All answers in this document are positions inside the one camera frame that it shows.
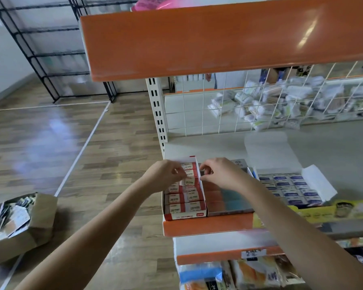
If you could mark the person's right hand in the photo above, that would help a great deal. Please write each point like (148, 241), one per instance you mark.
(225, 172)

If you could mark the person's left hand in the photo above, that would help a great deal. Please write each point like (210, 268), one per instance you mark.
(162, 175)

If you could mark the red white small box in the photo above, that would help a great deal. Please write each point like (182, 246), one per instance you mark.
(189, 166)

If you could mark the box of pink-blue erasers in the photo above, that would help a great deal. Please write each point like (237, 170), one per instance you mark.
(230, 202)

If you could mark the red eraser display box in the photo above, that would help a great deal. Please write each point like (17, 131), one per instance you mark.
(184, 202)

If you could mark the blue white eraser box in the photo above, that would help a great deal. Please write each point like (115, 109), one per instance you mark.
(272, 151)

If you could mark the person's right forearm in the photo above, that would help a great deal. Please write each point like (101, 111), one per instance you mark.
(314, 238)

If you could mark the person's left forearm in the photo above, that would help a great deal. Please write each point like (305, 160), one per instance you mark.
(78, 244)

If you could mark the white orange metal shelf unit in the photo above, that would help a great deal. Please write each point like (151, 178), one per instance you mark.
(326, 154)

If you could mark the open brown cardboard box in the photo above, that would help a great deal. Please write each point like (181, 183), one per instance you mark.
(42, 223)

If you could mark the pile of white packets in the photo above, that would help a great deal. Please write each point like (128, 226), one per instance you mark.
(290, 99)

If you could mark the blue orange snack packet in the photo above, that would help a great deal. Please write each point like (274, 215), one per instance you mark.
(202, 276)

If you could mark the yellow price label strip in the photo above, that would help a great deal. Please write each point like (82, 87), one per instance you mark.
(326, 213)

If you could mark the pile of packets in carton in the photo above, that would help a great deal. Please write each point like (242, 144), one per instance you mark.
(9, 217)

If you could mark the black metal rack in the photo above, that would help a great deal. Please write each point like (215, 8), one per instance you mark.
(48, 51)

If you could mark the pink package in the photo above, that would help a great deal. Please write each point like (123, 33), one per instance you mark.
(157, 3)

